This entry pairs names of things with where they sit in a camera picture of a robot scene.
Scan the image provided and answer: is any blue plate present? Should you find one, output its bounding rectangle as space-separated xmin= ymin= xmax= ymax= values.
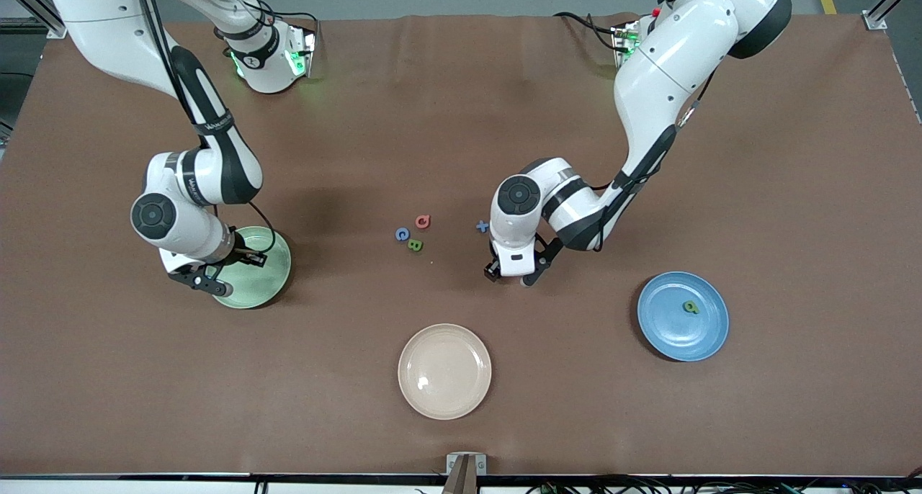
xmin=637 ymin=271 xmax=730 ymax=362

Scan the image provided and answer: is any black right arm base cable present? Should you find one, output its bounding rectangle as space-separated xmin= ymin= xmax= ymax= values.
xmin=267 ymin=8 xmax=321 ymax=28

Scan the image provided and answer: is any green plate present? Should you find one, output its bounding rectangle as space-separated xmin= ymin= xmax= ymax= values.
xmin=211 ymin=225 xmax=293 ymax=310

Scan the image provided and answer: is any black left arm base cable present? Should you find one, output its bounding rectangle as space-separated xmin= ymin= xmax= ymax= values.
xmin=553 ymin=12 xmax=622 ymax=52

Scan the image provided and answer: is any grey metal camera bracket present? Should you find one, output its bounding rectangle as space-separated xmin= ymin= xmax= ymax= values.
xmin=446 ymin=452 xmax=488 ymax=494

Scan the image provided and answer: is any aluminium frame profile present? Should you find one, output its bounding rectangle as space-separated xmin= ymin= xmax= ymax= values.
xmin=0 ymin=0 xmax=73 ymax=40
xmin=863 ymin=0 xmax=922 ymax=31

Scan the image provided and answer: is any beige plate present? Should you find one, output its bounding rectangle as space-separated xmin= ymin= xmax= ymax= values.
xmin=398 ymin=323 xmax=493 ymax=421

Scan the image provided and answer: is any brown table mat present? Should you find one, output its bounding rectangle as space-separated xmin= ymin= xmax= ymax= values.
xmin=0 ymin=13 xmax=922 ymax=477

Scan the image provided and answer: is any white table edge rail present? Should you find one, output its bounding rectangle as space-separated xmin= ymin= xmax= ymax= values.
xmin=0 ymin=472 xmax=922 ymax=494

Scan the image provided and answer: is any black arm base cable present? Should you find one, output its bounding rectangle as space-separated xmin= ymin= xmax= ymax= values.
xmin=267 ymin=8 xmax=321 ymax=28
xmin=553 ymin=12 xmax=622 ymax=52

